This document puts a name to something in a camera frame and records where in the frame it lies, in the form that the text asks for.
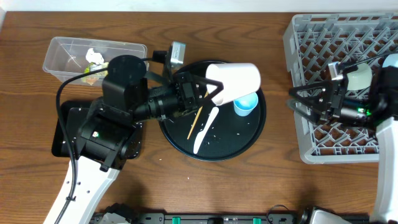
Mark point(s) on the mint green bowl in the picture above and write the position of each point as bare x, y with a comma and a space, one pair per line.
359, 77

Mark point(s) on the white plastic knife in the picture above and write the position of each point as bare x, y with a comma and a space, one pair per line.
200, 136

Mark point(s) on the light blue bowl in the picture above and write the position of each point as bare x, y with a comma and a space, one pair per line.
391, 61

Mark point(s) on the pink plastic cup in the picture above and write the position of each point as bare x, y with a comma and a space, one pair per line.
238, 79

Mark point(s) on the clear plastic bin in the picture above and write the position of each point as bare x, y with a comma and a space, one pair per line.
65, 57

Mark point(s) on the wooden chopstick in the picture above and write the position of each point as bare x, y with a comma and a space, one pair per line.
196, 119

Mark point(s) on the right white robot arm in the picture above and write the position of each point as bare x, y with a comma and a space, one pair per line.
382, 94

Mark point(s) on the black rectangular tray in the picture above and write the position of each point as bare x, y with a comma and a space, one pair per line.
74, 113

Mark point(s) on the grey dishwasher rack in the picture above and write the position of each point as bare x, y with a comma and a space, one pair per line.
311, 42

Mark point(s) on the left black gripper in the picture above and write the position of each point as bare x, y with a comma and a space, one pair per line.
185, 92

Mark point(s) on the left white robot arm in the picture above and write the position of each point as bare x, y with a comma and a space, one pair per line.
109, 134

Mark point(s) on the blue plastic cup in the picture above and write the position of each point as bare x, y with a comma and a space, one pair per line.
243, 106

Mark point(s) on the white tissue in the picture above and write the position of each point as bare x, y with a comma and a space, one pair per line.
94, 57

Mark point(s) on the round black tray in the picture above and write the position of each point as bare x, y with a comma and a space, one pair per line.
229, 135

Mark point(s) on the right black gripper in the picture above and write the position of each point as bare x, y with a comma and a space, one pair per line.
330, 101

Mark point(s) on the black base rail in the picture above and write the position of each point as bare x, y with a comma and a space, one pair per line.
278, 214

